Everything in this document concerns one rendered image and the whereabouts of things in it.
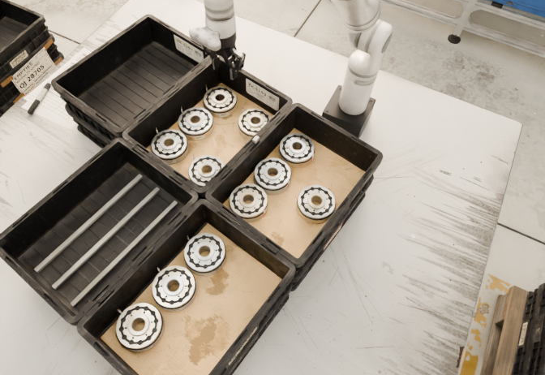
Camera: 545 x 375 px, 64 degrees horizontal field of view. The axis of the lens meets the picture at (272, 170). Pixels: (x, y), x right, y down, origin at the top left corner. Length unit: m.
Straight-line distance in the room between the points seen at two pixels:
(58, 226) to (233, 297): 0.50
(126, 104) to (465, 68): 2.12
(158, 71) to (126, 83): 0.11
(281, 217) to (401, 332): 0.44
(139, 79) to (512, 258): 1.79
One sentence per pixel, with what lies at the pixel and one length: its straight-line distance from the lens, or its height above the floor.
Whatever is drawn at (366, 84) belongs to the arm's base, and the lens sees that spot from 1.35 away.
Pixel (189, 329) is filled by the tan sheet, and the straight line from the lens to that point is 1.10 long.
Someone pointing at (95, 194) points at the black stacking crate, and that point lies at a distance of 1.30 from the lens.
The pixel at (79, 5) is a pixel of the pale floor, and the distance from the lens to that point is 3.30.
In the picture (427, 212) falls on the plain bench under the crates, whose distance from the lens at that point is 1.44.
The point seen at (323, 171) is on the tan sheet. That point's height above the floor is 0.83.
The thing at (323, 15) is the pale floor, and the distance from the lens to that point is 3.06.
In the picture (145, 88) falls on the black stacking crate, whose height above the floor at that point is 0.83.
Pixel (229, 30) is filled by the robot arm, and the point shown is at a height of 1.16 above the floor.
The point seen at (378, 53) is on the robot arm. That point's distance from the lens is 1.25.
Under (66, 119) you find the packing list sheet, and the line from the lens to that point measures 1.65.
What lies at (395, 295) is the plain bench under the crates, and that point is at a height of 0.70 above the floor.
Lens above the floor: 1.90
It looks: 58 degrees down
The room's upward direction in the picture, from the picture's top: 3 degrees clockwise
